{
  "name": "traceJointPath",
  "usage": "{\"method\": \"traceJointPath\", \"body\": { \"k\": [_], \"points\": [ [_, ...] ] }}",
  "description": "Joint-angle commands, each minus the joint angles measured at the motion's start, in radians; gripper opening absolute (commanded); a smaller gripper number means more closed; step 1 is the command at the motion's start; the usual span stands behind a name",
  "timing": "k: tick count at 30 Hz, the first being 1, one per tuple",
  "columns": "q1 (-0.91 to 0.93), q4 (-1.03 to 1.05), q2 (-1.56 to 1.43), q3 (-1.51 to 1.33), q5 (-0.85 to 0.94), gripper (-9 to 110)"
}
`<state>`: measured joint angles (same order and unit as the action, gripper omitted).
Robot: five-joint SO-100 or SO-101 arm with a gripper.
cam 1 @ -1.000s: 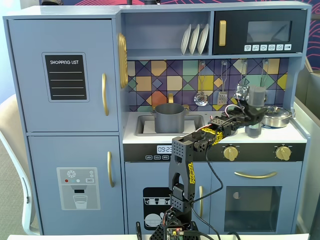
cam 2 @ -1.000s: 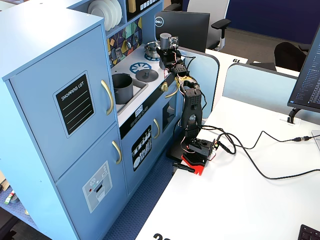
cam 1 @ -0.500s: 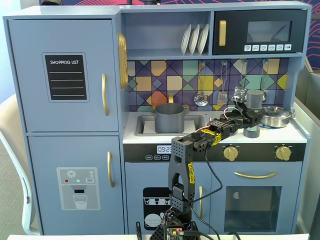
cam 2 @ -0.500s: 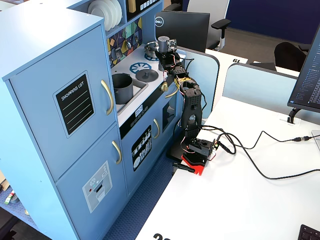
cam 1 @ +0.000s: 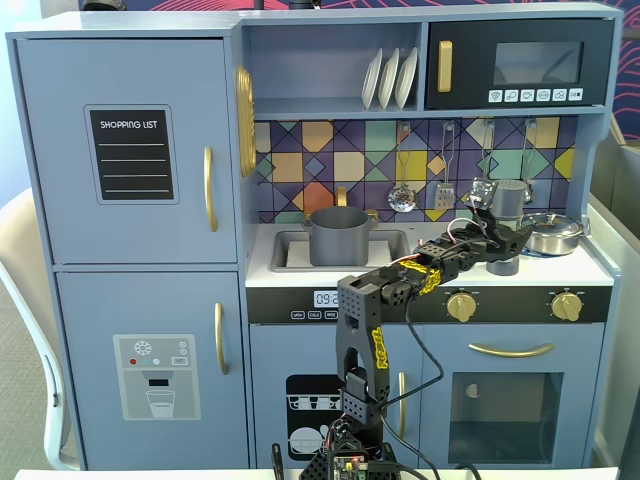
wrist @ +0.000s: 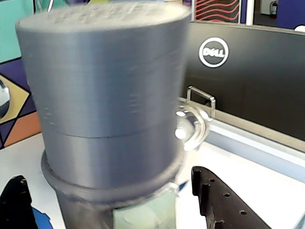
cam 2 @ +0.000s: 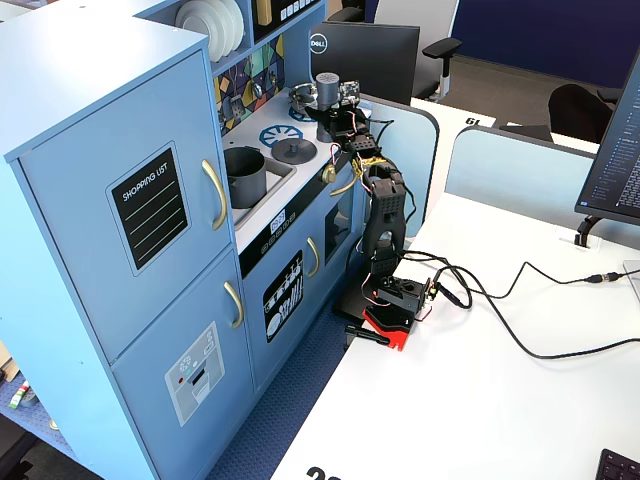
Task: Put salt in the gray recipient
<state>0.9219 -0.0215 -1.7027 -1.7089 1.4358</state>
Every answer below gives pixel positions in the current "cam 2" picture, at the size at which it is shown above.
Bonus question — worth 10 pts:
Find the gray plastic pot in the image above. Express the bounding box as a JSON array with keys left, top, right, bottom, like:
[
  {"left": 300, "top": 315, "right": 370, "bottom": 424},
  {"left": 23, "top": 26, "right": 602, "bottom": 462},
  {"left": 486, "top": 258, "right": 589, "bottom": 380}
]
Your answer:
[{"left": 223, "top": 146, "right": 268, "bottom": 210}]

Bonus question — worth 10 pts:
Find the gray pot lid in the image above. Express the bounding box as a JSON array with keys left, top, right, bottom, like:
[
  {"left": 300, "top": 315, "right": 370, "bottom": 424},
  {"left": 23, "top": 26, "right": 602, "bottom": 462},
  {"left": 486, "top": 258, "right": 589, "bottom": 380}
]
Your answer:
[{"left": 271, "top": 138, "right": 319, "bottom": 165}]

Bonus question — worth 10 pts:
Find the white toy plate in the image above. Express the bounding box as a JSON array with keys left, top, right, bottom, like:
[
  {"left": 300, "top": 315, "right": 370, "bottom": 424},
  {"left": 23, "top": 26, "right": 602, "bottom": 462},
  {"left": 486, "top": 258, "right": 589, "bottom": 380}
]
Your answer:
[
  {"left": 174, "top": 0, "right": 224, "bottom": 62},
  {"left": 209, "top": 0, "right": 236, "bottom": 59},
  {"left": 227, "top": 0, "right": 246, "bottom": 51}
]

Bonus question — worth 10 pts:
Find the black power cable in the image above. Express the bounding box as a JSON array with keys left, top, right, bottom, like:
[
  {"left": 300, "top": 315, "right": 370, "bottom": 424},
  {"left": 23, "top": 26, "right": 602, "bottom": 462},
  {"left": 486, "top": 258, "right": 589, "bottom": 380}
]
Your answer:
[{"left": 434, "top": 264, "right": 640, "bottom": 361}]

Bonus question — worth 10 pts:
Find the green and white tube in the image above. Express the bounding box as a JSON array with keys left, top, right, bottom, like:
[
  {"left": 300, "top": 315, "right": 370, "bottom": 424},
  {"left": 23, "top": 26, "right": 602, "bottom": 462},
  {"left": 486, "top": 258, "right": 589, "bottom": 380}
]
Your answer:
[{"left": 7, "top": 379, "right": 30, "bottom": 410}]

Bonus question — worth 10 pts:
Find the gray sink basin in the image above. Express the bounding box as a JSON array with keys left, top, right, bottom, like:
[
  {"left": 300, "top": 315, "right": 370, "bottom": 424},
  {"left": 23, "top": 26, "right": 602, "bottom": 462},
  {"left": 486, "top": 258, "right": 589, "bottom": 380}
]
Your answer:
[{"left": 224, "top": 154, "right": 298, "bottom": 226}]

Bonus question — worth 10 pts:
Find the oven door with window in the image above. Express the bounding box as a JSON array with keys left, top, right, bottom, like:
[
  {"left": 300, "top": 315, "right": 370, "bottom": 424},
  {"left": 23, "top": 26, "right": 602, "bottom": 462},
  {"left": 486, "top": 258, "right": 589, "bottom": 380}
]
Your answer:
[{"left": 319, "top": 169, "right": 362, "bottom": 326}]

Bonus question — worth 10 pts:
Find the black microwave door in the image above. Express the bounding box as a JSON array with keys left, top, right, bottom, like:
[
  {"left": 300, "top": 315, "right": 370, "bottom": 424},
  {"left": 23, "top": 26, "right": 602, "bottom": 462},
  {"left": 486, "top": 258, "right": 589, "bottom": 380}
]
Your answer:
[{"left": 252, "top": 0, "right": 326, "bottom": 44}]

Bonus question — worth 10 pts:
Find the computer monitor with code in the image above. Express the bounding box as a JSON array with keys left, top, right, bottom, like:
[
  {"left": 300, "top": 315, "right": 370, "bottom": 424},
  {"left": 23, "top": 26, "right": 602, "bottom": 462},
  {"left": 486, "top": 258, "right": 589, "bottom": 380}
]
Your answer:
[{"left": 573, "top": 47, "right": 640, "bottom": 250}]

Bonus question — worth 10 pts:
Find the seated person in black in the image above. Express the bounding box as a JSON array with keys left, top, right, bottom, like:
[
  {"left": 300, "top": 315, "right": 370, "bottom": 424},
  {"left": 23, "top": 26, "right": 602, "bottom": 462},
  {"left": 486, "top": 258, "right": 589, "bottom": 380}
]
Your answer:
[{"left": 548, "top": 83, "right": 616, "bottom": 145}]

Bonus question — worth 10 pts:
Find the robot arm base plate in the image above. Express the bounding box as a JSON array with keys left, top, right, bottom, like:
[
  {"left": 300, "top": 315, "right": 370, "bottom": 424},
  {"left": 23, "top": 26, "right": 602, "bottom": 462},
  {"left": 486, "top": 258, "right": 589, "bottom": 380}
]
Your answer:
[{"left": 332, "top": 274, "right": 434, "bottom": 352}]

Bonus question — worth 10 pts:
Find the rounded desk divider panel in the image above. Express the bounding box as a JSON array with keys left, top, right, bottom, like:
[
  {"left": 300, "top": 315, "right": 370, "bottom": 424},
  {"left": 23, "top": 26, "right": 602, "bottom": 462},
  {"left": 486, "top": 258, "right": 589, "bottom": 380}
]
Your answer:
[
  {"left": 349, "top": 91, "right": 441, "bottom": 239},
  {"left": 444, "top": 125, "right": 640, "bottom": 251}
]

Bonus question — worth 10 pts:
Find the black usb cable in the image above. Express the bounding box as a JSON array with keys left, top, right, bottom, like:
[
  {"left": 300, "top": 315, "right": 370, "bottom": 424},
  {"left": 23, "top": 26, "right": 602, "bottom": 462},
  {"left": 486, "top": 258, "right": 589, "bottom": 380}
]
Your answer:
[{"left": 399, "top": 249, "right": 640, "bottom": 301}]

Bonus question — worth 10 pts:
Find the gold fridge door handle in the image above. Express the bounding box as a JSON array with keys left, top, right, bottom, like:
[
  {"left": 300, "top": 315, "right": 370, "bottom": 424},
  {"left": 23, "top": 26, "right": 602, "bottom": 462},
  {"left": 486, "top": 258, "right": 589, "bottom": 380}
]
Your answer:
[{"left": 201, "top": 159, "right": 229, "bottom": 232}]

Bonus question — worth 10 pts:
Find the black camera cable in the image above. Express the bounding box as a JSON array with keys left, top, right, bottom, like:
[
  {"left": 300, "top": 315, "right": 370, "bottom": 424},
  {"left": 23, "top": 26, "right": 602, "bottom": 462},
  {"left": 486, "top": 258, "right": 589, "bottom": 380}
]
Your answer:
[{"left": 372, "top": 117, "right": 418, "bottom": 236}]

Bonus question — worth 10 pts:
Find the blue toy kitchen unit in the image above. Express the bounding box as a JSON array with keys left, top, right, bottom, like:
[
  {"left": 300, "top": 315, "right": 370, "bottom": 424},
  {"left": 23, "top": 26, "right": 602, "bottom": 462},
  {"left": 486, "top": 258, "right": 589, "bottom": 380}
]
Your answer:
[{"left": 0, "top": 0, "right": 364, "bottom": 480}]

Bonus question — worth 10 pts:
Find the gold freezer door handle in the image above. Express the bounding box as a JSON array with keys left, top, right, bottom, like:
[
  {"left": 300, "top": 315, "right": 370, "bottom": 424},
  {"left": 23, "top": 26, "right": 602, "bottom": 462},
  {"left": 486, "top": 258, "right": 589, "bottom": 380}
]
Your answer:
[{"left": 223, "top": 281, "right": 246, "bottom": 330}]

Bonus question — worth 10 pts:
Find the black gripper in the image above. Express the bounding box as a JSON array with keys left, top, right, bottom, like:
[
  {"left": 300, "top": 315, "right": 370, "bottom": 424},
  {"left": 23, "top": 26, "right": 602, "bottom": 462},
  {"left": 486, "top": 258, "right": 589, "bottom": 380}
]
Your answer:
[{"left": 303, "top": 103, "right": 372, "bottom": 142}]

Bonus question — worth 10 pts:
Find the silver laptop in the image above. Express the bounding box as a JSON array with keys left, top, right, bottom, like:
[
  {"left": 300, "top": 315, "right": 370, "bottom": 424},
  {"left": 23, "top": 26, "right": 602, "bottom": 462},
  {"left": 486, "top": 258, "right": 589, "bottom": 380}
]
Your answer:
[{"left": 622, "top": 258, "right": 640, "bottom": 305}]

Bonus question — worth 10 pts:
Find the black table clamp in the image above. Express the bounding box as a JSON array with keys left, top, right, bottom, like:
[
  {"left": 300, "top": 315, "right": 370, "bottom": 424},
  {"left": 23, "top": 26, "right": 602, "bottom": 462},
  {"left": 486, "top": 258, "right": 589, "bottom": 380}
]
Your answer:
[{"left": 343, "top": 323, "right": 391, "bottom": 349}]

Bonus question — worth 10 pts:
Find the gold cupboard door handle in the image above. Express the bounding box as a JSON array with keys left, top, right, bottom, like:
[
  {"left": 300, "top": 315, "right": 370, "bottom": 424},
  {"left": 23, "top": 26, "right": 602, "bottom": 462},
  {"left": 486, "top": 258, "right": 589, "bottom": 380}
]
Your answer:
[{"left": 306, "top": 236, "right": 321, "bottom": 279}]

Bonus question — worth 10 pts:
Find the gold oven door handle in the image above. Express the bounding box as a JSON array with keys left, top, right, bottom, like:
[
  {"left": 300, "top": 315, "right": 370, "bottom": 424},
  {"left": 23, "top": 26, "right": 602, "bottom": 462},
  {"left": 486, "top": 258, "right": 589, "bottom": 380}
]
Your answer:
[{"left": 329, "top": 174, "right": 358, "bottom": 198}]

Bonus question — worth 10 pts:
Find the cupboard door with dishwasher print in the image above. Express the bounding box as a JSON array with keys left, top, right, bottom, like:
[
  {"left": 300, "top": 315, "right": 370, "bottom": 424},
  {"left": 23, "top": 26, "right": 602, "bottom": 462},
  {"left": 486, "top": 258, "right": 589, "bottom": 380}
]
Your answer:
[{"left": 242, "top": 212, "right": 329, "bottom": 391}]

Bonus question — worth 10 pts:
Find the black keyboard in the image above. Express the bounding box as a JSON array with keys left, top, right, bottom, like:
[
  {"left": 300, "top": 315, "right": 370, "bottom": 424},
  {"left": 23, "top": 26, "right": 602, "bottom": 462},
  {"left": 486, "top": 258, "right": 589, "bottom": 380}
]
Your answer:
[{"left": 594, "top": 448, "right": 640, "bottom": 480}]

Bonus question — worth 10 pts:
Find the black Dell monitor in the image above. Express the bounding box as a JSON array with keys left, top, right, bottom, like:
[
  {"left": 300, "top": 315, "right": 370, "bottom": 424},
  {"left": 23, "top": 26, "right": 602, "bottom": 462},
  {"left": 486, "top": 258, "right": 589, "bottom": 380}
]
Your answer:
[{"left": 308, "top": 20, "right": 421, "bottom": 106}]

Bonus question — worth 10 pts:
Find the gray salt shaker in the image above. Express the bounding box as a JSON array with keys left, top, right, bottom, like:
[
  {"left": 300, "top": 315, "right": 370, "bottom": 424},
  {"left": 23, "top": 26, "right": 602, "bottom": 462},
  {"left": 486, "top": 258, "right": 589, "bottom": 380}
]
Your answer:
[{"left": 314, "top": 72, "right": 342, "bottom": 145}]

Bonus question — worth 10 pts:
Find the fridge door with shopping list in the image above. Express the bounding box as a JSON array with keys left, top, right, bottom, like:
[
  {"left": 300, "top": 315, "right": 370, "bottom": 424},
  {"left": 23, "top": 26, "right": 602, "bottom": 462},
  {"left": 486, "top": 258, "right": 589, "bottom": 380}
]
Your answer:
[{"left": 17, "top": 48, "right": 236, "bottom": 365}]

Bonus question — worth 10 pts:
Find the gray office chair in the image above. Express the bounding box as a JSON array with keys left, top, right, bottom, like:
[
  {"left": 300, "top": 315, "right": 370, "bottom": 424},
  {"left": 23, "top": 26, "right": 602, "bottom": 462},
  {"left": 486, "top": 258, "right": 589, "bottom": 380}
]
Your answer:
[{"left": 372, "top": 0, "right": 464, "bottom": 101}]

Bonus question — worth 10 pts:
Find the steel pot with lid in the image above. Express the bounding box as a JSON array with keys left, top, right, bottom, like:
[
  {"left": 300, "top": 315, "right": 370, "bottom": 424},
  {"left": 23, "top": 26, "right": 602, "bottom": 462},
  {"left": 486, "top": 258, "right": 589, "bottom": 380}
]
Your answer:
[{"left": 288, "top": 83, "right": 319, "bottom": 114}]

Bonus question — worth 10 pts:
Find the freezer door with dispenser print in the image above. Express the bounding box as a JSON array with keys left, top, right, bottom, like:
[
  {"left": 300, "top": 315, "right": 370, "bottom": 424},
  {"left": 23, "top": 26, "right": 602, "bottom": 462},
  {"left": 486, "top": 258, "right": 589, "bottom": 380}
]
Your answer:
[{"left": 110, "top": 247, "right": 257, "bottom": 480}]

